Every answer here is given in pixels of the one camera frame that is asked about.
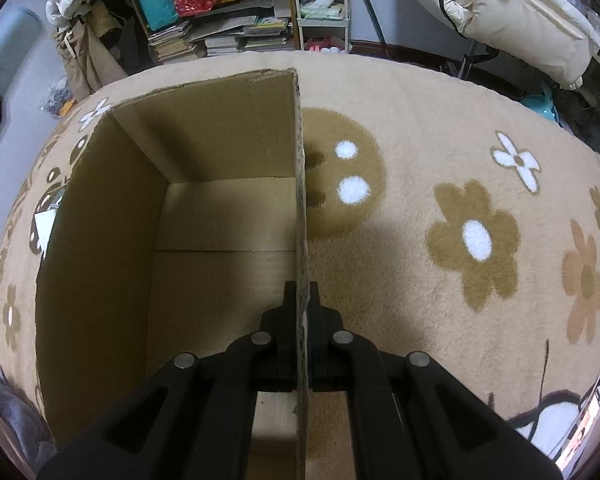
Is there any brown cardboard box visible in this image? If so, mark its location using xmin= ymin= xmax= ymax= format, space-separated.
xmin=35 ymin=64 xmax=309 ymax=479

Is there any beige floral carpet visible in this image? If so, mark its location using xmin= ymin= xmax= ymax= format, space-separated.
xmin=0 ymin=52 xmax=600 ymax=474

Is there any stack of books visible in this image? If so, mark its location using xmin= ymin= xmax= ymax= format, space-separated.
xmin=148 ymin=21 xmax=207 ymax=64

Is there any wooden bookshelf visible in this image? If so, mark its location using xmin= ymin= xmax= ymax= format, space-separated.
xmin=131 ymin=0 xmax=299 ymax=58

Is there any cream padded coat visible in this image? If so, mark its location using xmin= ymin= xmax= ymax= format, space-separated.
xmin=416 ymin=0 xmax=600 ymax=90

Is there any white rolling cart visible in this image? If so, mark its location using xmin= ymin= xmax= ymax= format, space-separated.
xmin=294 ymin=0 xmax=351 ymax=53

